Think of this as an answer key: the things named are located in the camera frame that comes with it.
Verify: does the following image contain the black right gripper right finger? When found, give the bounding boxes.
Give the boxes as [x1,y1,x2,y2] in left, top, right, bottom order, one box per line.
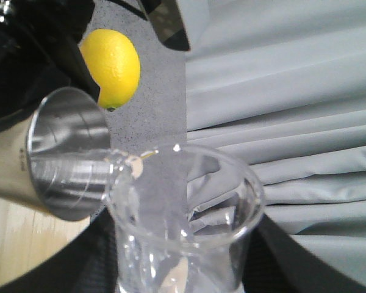
[242,215,366,292]

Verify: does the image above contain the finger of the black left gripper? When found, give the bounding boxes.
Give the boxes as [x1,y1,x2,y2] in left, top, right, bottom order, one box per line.
[0,1,100,118]

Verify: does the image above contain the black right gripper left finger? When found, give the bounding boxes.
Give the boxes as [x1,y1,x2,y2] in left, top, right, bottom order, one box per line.
[0,210,118,292]

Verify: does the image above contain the steel jigger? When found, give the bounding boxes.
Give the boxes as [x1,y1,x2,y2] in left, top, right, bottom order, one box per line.
[0,86,117,222]

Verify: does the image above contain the glass beaker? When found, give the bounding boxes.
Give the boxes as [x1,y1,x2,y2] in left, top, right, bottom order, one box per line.
[106,143,265,292]

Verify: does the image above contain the wooden cutting board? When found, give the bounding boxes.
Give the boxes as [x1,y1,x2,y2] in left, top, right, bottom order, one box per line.
[0,198,90,287]

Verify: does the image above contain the yellow lemon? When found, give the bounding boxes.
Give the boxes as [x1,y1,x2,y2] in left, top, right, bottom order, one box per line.
[80,29,141,112]

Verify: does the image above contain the wooden dish rack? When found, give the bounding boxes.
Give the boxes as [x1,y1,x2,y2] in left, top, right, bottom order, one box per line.
[121,0,191,52]

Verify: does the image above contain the grey curtain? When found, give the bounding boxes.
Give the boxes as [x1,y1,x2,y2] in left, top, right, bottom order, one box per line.
[186,1,366,286]

